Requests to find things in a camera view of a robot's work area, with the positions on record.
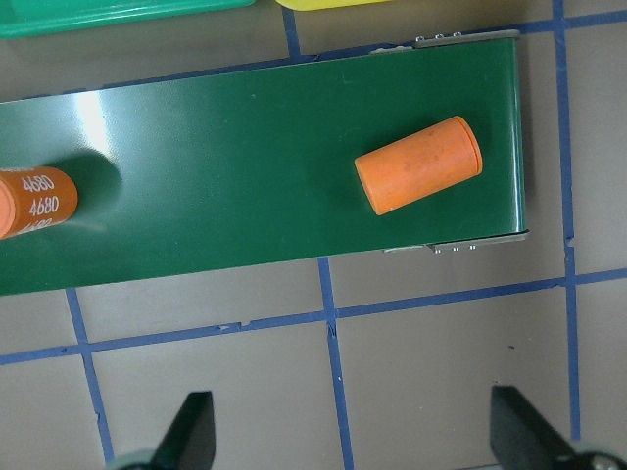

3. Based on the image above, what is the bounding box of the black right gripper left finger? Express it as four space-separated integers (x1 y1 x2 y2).
151 392 217 470

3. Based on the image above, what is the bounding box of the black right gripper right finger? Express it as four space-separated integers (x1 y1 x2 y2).
489 386 575 469

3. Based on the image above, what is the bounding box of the plain orange cylinder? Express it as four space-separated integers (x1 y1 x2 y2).
355 116 483 215

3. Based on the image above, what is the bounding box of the orange cylinder with white text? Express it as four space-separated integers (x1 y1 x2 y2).
1 166 78 240

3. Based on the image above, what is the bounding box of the green conveyor belt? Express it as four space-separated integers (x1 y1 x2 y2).
1 30 526 295

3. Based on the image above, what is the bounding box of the yellow plastic tray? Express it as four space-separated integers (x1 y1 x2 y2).
277 0 387 12

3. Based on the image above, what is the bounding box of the green plastic tray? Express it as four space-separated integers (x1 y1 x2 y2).
1 0 252 39

